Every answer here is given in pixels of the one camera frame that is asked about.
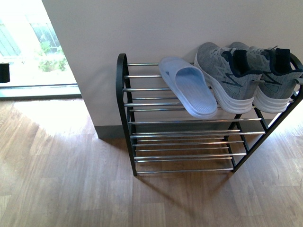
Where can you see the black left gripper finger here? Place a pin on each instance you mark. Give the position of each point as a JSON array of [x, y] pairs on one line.
[[4, 72]]

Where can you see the light blue rubber slipper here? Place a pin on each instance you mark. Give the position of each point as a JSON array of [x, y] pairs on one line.
[[187, 82]]

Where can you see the grey knit sneaker white sole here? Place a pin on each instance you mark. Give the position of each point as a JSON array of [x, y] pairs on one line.
[[279, 77], [228, 73]]

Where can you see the black metal shoe rack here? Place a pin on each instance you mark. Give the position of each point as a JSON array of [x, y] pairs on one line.
[[160, 137]]

